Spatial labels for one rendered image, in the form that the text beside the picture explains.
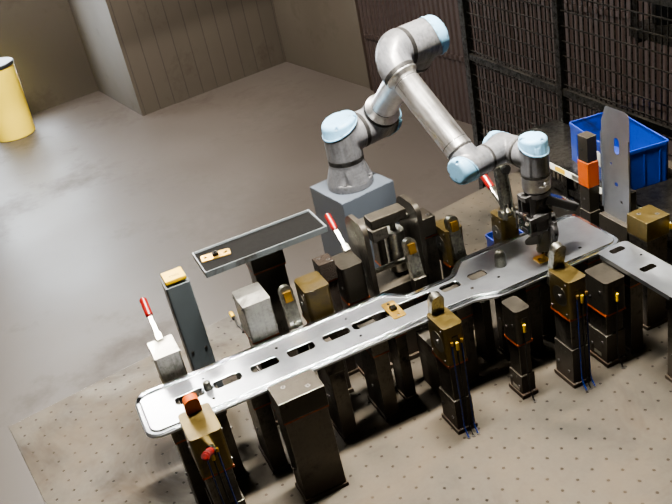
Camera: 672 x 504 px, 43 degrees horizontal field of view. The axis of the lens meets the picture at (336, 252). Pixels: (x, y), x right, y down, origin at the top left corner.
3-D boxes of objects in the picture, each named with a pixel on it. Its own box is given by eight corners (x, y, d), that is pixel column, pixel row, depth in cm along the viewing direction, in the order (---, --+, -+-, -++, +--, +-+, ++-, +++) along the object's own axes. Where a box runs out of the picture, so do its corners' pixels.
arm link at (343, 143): (319, 159, 273) (311, 120, 267) (352, 143, 279) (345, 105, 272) (341, 167, 264) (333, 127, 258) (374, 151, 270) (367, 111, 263)
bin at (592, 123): (619, 194, 251) (618, 155, 245) (569, 158, 278) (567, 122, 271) (669, 179, 253) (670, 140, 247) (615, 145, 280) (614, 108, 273)
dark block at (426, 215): (438, 339, 262) (419, 221, 242) (427, 328, 268) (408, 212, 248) (452, 333, 264) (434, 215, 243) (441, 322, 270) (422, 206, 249)
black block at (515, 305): (529, 407, 230) (520, 319, 215) (508, 388, 238) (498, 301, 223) (545, 399, 231) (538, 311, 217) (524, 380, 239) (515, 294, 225)
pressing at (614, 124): (629, 226, 241) (627, 114, 224) (602, 211, 251) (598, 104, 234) (631, 225, 241) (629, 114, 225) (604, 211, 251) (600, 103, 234)
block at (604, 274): (614, 375, 234) (611, 289, 220) (586, 354, 244) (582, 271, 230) (635, 364, 236) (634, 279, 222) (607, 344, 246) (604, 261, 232)
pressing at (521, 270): (151, 449, 199) (149, 444, 198) (132, 398, 218) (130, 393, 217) (625, 243, 236) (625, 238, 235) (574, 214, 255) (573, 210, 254)
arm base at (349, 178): (319, 186, 279) (313, 158, 274) (356, 169, 285) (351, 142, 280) (344, 199, 267) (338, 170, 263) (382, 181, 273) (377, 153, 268)
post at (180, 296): (207, 413, 253) (165, 291, 231) (200, 399, 259) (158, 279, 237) (231, 403, 255) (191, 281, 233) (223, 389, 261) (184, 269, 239)
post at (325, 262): (344, 378, 255) (318, 265, 235) (337, 369, 259) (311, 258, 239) (359, 371, 256) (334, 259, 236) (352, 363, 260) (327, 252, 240)
